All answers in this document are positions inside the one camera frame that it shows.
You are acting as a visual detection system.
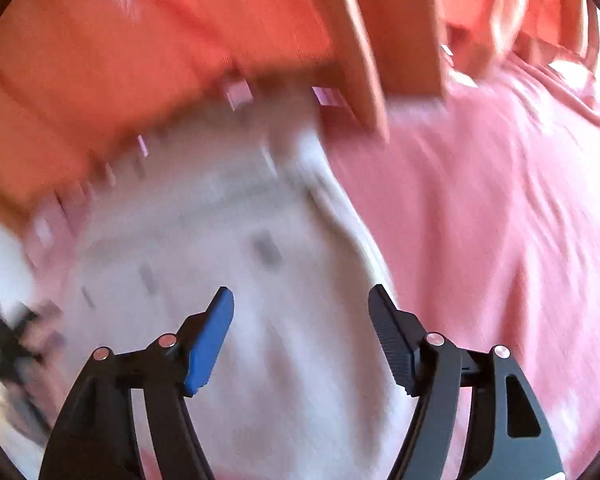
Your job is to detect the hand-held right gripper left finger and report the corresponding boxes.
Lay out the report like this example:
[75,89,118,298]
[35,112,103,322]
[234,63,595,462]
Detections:
[39,286,236,480]

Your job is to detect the orange wooden frame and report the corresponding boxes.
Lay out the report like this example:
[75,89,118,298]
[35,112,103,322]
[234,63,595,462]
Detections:
[442,0,600,78]

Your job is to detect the white small garment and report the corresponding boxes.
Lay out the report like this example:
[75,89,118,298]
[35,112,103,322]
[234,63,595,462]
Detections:
[25,105,417,480]

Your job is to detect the pink blanket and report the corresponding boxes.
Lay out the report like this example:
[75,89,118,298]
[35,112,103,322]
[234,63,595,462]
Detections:
[320,52,600,480]

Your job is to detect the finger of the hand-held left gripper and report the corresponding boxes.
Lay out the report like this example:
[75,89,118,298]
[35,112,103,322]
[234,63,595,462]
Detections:
[0,292,63,441]

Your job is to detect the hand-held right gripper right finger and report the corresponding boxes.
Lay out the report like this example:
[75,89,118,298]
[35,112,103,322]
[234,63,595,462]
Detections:
[368,284,566,480]

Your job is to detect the orange plastic crate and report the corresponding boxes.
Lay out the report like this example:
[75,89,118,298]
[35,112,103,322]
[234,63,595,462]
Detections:
[0,0,451,233]

